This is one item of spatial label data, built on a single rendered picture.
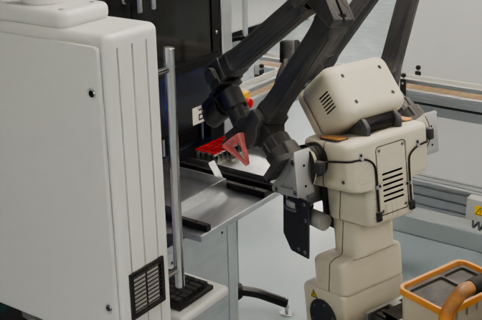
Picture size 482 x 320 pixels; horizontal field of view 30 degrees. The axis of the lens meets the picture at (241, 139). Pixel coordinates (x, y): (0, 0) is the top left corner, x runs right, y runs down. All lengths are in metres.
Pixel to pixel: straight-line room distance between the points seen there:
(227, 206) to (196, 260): 0.58
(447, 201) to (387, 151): 1.55
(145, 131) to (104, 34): 0.25
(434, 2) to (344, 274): 2.12
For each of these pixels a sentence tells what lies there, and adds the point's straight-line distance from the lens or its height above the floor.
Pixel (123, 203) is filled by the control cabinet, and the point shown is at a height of 1.18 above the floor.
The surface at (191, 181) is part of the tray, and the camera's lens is 2.84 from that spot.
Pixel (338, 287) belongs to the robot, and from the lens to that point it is 2.31.
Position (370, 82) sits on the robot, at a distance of 2.21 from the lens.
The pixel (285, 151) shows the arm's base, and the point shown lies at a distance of 2.11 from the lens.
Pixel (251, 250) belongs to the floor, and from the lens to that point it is 4.36.
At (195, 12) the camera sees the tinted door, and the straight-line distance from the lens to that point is 2.96.
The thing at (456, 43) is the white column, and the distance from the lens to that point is 4.17.
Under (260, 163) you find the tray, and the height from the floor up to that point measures 0.88.
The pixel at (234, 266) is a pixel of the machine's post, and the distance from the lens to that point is 3.41.
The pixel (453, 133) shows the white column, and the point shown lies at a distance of 4.29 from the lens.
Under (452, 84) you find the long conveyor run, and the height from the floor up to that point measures 0.96.
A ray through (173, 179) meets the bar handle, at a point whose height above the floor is 1.17.
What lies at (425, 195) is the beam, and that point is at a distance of 3.77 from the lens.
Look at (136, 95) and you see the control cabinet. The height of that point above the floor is 1.41.
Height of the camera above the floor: 1.95
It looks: 20 degrees down
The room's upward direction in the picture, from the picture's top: 1 degrees counter-clockwise
